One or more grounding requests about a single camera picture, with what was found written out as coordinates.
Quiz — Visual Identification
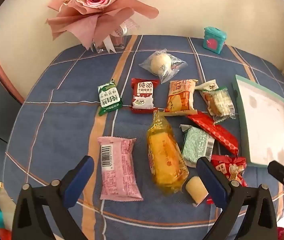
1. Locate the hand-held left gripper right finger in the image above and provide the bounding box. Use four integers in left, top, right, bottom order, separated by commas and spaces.
196, 157, 279, 240

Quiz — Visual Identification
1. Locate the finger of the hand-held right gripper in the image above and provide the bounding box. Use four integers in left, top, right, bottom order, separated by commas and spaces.
267, 160, 284, 193

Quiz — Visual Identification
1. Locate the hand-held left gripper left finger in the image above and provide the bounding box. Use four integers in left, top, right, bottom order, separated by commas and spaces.
12, 155, 95, 240

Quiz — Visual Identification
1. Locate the small cream candy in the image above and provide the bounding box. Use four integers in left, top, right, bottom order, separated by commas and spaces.
185, 176, 208, 207

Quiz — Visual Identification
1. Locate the red twisted nut packet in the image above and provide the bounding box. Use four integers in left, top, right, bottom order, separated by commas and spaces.
207, 154, 248, 204

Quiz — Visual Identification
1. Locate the pale green snack packet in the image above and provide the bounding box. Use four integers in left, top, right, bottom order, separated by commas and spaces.
180, 124, 215, 168

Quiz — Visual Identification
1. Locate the pink snack packet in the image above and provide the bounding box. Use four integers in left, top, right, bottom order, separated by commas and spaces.
97, 136, 144, 201

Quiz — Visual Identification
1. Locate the yellow cake packet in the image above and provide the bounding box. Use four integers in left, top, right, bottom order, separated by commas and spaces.
147, 110, 190, 196

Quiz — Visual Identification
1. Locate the red patterned packet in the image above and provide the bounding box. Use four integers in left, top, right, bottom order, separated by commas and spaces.
187, 111, 239, 156

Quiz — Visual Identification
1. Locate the green-rimmed white box tray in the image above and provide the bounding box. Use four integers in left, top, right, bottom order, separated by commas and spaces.
232, 74, 284, 168

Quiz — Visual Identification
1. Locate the clear green-edged pastry packet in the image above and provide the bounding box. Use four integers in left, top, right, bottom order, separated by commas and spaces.
211, 86, 237, 125

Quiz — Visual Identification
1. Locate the dark green white packet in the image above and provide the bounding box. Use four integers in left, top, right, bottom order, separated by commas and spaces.
97, 79, 123, 116

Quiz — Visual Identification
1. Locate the orange bread packet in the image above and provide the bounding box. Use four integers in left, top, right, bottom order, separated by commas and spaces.
164, 79, 199, 117

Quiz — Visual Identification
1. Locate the cream cookie packet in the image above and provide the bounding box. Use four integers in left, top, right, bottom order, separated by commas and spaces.
195, 80, 220, 117

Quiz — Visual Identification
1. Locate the dark red biscuit packet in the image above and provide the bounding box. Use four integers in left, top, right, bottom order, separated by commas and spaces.
130, 78, 160, 114

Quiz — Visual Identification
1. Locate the clear packet with white bun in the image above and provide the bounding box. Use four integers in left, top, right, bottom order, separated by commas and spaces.
139, 49, 188, 84

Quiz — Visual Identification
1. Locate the teal toy box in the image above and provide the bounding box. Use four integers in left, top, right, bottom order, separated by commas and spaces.
202, 27, 227, 54

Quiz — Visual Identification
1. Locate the clear vase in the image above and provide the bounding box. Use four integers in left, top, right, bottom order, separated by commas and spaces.
90, 34, 128, 54

